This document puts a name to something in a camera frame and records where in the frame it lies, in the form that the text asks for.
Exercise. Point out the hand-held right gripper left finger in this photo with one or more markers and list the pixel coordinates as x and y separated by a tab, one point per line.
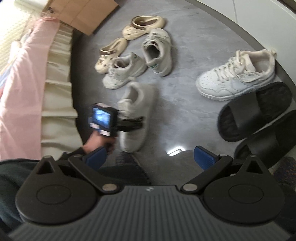
96	154

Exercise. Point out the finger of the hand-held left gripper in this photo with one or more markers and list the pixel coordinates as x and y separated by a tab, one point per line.
130	121
129	129

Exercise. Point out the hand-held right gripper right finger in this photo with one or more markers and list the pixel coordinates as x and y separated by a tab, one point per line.
204	158

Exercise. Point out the white chunky sneaker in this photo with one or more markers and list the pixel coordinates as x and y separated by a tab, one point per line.
138	97
231	81

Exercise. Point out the white sneaker with green print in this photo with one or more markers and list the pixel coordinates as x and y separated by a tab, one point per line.
161	46
120	76

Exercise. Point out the cream clog with charms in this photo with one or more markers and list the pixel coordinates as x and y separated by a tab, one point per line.
103	67

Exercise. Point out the black slide sandal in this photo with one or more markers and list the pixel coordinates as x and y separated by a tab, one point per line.
245	109
266	141

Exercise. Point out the person's left hand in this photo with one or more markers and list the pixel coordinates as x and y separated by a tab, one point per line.
97	141

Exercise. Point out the cream bed skirt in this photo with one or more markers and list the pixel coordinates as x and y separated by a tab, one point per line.
57	111

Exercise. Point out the person's right leg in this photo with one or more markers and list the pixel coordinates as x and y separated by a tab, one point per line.
286	171

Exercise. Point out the pink bed sheet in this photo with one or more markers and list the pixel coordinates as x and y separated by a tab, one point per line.
20	92

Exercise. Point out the wooden nightstand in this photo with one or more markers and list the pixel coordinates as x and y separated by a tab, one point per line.
81	14

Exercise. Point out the pastel tie-dye blanket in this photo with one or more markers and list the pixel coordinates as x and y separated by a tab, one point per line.
2	80

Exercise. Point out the cream quilted headboard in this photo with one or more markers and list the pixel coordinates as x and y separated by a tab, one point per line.
11	27

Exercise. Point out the white wardrobe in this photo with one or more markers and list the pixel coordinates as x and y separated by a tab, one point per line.
266	18

